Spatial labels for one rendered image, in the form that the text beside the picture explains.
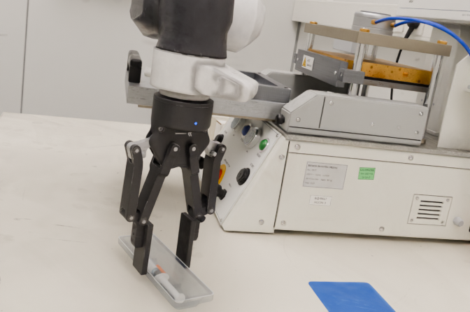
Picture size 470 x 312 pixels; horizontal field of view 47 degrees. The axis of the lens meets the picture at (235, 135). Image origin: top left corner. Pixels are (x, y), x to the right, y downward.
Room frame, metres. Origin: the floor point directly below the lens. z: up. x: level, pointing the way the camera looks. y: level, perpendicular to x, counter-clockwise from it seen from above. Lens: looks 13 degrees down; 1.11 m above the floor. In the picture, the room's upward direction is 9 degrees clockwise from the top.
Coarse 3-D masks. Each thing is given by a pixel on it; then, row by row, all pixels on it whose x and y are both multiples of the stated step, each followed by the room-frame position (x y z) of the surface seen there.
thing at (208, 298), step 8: (120, 240) 0.72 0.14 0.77; (160, 240) 0.73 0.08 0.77; (128, 248) 0.69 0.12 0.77; (176, 256) 0.69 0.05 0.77; (192, 272) 0.65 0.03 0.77; (152, 280) 0.62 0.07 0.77; (200, 280) 0.63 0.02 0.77; (160, 288) 0.60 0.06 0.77; (168, 296) 0.58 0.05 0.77; (208, 296) 0.60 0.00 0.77; (176, 304) 0.57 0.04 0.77; (184, 304) 0.58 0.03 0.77; (192, 304) 0.58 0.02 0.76
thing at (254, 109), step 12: (132, 84) 0.88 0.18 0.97; (144, 84) 0.90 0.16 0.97; (132, 96) 0.86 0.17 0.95; (144, 96) 0.86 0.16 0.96; (216, 108) 0.89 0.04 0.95; (228, 108) 0.90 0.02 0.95; (240, 108) 0.90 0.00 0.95; (252, 108) 0.91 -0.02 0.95; (264, 108) 0.91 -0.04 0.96; (276, 108) 0.92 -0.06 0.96; (264, 120) 0.94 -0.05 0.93
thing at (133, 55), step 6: (132, 54) 0.96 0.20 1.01; (138, 54) 0.99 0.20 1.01; (132, 60) 0.89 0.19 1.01; (138, 60) 0.90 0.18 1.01; (132, 66) 0.89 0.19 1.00; (138, 66) 0.90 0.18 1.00; (132, 72) 0.89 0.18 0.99; (138, 72) 0.90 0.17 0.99; (132, 78) 0.89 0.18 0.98; (138, 78) 0.90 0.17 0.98
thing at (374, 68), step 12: (372, 48) 1.06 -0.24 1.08; (348, 60) 0.96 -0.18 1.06; (372, 60) 1.06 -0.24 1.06; (384, 60) 1.14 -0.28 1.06; (372, 72) 0.97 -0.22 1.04; (384, 72) 0.97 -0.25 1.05; (396, 72) 0.98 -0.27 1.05; (408, 72) 0.99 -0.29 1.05; (420, 72) 0.99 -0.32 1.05; (372, 84) 0.97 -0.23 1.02; (384, 84) 0.97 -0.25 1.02; (396, 84) 0.98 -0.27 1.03; (408, 84) 0.99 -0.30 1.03; (420, 84) 1.00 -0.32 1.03
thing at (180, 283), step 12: (156, 240) 0.73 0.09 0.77; (132, 252) 0.68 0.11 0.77; (156, 252) 0.69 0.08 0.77; (168, 252) 0.70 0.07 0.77; (156, 264) 0.65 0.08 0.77; (168, 264) 0.66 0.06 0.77; (180, 264) 0.66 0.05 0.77; (156, 276) 0.62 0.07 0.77; (168, 276) 0.63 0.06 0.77; (180, 276) 0.63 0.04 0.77; (192, 276) 0.64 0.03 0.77; (168, 288) 0.60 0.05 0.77; (180, 288) 0.60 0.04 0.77; (192, 288) 0.61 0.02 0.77; (204, 288) 0.61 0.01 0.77; (180, 300) 0.58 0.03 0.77
